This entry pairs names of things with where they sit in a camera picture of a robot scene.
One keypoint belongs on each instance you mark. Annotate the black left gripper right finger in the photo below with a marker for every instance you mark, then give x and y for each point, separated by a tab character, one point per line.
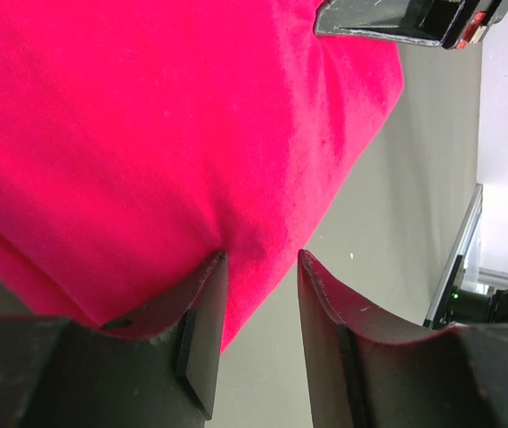
367	367

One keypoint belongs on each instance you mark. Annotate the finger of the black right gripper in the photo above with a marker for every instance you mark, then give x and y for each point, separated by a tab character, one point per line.
391	20

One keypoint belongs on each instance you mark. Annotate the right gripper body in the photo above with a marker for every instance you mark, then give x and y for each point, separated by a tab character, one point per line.
456	24

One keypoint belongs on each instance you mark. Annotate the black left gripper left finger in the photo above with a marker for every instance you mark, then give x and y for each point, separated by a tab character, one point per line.
155	366

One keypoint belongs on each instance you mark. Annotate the pink t shirt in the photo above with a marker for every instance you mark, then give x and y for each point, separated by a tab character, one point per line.
138	137

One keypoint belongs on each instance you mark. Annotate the aluminium frame rail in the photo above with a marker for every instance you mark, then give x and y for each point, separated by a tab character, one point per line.
467	293

